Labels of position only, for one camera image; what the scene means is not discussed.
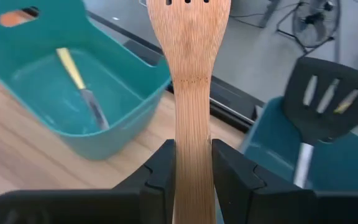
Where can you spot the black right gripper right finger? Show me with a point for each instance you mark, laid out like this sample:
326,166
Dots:
238,193

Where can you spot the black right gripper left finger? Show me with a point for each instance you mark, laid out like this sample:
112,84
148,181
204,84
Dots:
160,186

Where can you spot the wooden slotted spoon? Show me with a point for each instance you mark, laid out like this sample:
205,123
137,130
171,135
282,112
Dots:
191,93

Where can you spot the black slotted spatula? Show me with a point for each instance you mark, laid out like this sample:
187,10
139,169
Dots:
322,124

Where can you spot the dark teal plastic bin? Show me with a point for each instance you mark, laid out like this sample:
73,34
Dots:
337,165

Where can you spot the light teal plastic bin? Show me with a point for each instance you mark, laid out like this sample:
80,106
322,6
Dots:
42,102

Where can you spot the black floor fan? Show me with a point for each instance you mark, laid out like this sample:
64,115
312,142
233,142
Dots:
314,18

